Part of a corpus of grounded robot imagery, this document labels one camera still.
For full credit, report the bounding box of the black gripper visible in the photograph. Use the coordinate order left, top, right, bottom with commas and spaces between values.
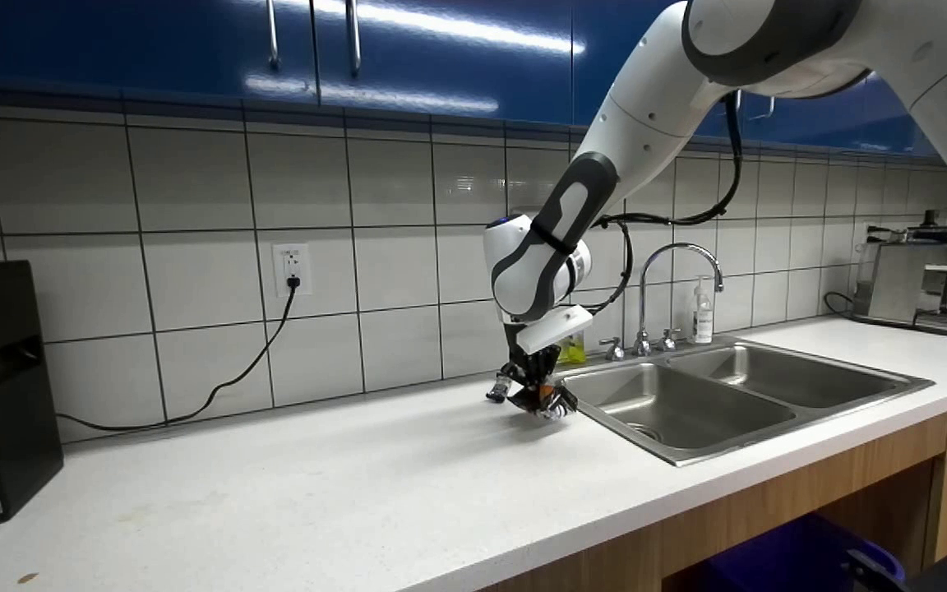
505, 341, 561, 413

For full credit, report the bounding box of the black foil sachet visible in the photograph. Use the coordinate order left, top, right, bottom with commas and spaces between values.
484, 372, 582, 421

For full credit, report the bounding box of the stainless steel double sink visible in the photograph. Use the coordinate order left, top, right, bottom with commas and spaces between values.
552, 333, 937, 470

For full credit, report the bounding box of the green dish soap bottle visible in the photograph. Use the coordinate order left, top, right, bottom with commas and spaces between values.
555, 333, 591, 372

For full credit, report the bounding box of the chrome gooseneck faucet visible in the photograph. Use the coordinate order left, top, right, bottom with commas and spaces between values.
633, 239, 726, 359

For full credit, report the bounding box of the clear plastic bottle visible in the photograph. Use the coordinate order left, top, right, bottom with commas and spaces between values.
689, 281, 717, 348

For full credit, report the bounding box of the wooden lower cabinet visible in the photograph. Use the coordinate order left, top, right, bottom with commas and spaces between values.
484, 392, 947, 592

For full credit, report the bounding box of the blue bin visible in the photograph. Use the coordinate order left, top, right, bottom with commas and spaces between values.
701, 512, 912, 592

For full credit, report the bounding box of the blue upper cabinet door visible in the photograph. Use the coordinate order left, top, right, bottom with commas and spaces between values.
310, 0, 650, 126
698, 71, 927, 160
0, 0, 320, 113

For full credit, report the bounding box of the silver espresso machine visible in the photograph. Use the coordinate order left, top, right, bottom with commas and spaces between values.
850, 223, 947, 336

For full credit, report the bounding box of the black coffee maker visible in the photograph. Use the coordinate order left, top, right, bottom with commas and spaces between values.
0, 256, 67, 564

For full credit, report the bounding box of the white wall outlet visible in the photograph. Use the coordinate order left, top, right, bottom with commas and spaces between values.
268, 239, 320, 293

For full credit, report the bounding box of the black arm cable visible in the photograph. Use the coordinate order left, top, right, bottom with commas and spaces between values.
586, 91, 747, 320

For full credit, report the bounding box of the black power cord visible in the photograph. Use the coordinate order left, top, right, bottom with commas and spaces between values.
56, 273, 302, 435

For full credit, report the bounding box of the silver cabinet door handle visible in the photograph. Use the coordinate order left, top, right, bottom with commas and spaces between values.
346, 0, 367, 78
262, 0, 283, 71

